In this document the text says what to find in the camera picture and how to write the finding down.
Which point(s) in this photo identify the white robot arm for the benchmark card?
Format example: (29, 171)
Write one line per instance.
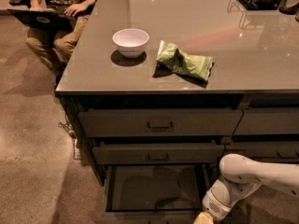
(240, 177)

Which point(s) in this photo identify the seated person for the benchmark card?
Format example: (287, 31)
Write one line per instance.
(54, 43)

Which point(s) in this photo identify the green chip bag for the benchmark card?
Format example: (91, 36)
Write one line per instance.
(182, 63)

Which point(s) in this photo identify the white bowl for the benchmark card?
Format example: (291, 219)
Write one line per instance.
(131, 42)

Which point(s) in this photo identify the dark counter cabinet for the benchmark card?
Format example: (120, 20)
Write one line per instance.
(255, 55)

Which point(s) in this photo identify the dark object at table corner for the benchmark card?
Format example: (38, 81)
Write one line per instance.
(289, 7)

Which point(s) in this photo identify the drawer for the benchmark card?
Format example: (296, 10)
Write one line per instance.
(266, 151)
(157, 153)
(158, 122)
(154, 194)
(261, 121)

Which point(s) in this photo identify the black laptop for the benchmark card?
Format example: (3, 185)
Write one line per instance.
(45, 20)

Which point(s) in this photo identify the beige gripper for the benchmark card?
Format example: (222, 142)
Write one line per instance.
(215, 205)

